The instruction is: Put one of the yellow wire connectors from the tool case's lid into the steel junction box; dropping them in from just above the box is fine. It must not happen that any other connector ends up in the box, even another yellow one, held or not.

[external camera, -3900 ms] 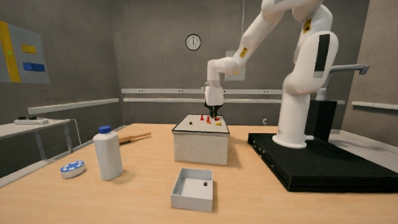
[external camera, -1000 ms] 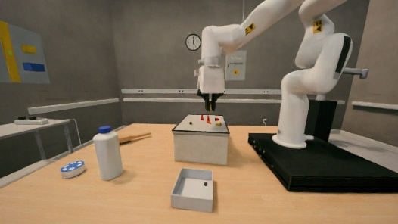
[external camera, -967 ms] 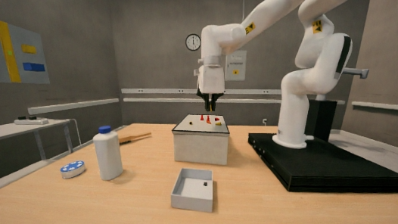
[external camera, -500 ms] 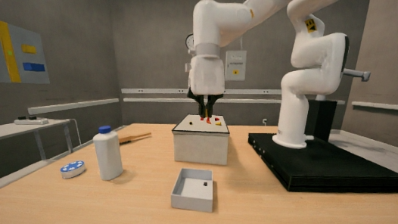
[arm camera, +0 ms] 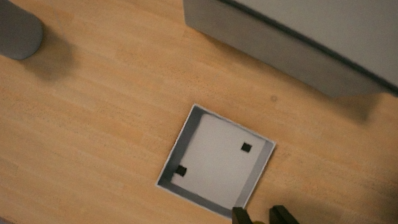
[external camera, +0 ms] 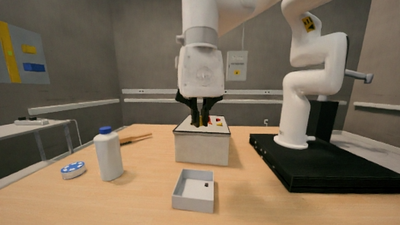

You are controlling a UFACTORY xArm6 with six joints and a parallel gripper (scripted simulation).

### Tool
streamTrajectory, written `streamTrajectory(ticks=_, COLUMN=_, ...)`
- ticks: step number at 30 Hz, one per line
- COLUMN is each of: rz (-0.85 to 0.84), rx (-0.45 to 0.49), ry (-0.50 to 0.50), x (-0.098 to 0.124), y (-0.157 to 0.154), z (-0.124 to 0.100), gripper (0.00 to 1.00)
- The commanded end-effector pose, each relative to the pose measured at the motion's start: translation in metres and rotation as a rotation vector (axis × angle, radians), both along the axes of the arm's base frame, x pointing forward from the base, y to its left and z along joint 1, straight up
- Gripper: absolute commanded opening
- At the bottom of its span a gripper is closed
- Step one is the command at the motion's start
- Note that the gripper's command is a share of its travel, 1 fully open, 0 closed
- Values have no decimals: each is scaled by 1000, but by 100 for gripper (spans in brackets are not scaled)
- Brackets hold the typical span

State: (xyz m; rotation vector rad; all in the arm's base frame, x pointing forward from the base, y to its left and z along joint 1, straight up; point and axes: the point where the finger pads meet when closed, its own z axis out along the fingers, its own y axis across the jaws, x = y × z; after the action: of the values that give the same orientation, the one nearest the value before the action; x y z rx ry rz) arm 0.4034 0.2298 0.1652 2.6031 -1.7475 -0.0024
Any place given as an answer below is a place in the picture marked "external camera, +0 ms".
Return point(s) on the white bottle with blue cap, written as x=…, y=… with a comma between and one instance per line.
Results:
x=108, y=154

